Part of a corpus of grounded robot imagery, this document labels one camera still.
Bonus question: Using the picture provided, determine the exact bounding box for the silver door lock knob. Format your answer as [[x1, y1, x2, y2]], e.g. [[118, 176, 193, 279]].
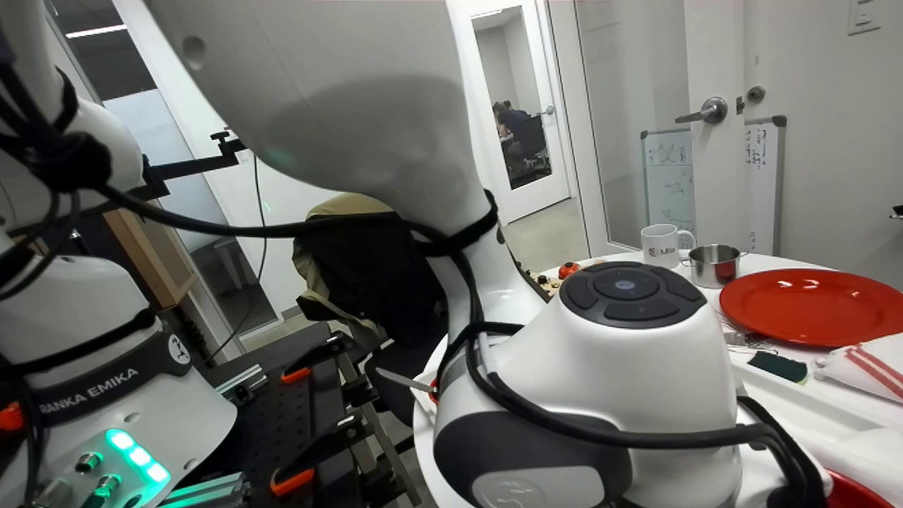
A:
[[733, 84, 771, 115]]

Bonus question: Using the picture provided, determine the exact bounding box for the red flat plate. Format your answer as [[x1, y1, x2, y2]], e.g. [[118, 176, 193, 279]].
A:
[[718, 267, 903, 349]]

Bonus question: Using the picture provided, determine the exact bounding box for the white mug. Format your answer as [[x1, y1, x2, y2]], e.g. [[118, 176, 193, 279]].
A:
[[642, 219, 698, 270]]

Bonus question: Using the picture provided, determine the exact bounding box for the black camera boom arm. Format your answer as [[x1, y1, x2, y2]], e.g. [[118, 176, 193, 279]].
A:
[[138, 126, 249, 187]]

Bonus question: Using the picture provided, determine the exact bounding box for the silver door lever handle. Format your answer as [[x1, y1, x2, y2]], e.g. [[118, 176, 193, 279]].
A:
[[674, 97, 730, 126]]

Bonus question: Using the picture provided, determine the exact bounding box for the small whiteboard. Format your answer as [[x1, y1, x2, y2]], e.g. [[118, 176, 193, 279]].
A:
[[642, 123, 701, 242]]

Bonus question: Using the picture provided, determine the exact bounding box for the red bowl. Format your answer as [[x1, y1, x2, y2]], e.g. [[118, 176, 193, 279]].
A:
[[828, 468, 898, 508]]

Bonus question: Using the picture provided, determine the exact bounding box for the black perforated mounting rack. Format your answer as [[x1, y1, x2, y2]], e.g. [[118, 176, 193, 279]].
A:
[[210, 322, 417, 508]]

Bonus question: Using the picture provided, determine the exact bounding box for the small metal cup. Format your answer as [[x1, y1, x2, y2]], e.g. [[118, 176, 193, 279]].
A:
[[688, 242, 743, 287]]

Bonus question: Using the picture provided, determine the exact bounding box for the orange clamp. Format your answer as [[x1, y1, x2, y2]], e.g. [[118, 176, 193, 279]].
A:
[[268, 462, 318, 499], [280, 365, 317, 390]]

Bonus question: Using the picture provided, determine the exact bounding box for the silver fork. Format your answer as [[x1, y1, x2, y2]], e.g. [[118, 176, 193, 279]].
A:
[[372, 365, 440, 403]]

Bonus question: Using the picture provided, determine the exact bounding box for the tan wooden board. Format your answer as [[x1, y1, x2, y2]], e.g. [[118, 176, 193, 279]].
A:
[[100, 201, 196, 312]]

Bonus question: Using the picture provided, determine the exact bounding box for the dark green sponge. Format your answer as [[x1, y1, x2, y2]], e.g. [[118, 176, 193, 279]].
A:
[[747, 349, 809, 384]]

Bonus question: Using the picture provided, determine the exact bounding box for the white red-striped napkin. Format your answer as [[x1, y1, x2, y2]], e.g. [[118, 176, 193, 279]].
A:
[[812, 342, 903, 407]]

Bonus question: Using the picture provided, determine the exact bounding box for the black office chair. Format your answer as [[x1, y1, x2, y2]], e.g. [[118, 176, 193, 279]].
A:
[[292, 191, 450, 377]]

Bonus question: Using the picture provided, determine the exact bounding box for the person in dark clothes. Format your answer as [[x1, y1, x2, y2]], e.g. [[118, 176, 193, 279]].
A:
[[491, 98, 551, 190]]

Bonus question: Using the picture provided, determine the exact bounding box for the white printed paper sheet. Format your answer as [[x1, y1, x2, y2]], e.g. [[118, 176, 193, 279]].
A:
[[745, 114, 788, 257]]

